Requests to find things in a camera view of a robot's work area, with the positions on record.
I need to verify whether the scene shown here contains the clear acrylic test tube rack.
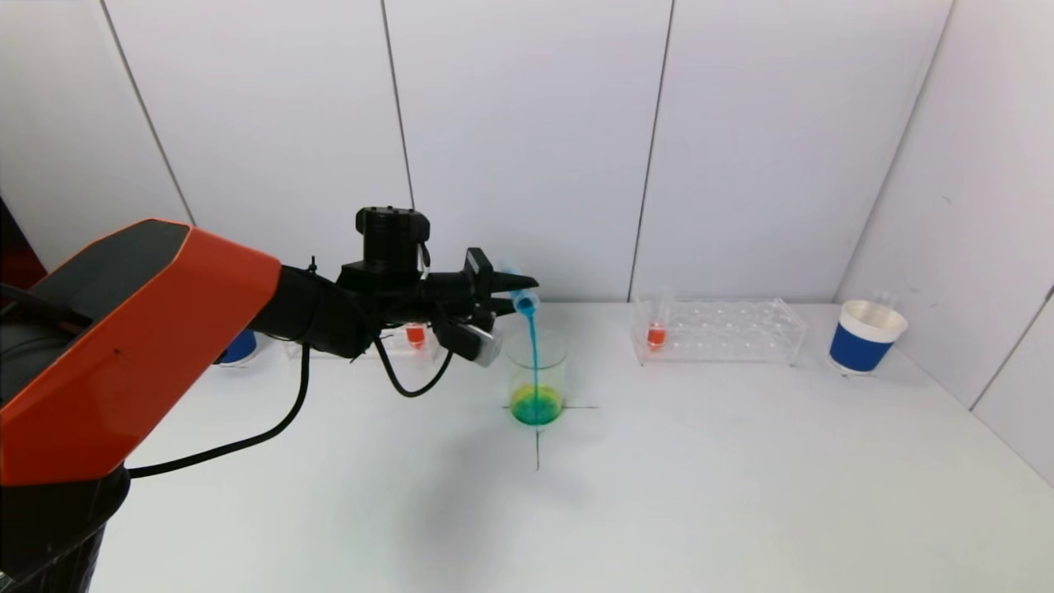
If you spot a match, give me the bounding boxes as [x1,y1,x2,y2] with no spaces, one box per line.
[284,325,445,362]
[630,298,808,367]

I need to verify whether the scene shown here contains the blue and white paper cup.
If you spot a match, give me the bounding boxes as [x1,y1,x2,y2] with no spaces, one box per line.
[828,301,909,376]
[216,329,258,366]

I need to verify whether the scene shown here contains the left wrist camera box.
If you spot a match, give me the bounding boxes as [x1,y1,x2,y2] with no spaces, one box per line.
[449,321,504,368]

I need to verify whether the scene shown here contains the clear glass beaker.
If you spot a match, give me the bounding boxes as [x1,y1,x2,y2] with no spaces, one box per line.
[506,332,569,427]

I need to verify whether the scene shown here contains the black office chair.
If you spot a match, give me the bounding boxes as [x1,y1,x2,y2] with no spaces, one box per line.
[0,196,46,289]

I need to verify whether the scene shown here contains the test tube with blue liquid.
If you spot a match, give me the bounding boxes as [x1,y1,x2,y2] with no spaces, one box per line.
[502,268,542,319]

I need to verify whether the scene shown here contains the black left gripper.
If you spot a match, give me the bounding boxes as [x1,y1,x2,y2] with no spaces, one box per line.
[422,247,540,318]

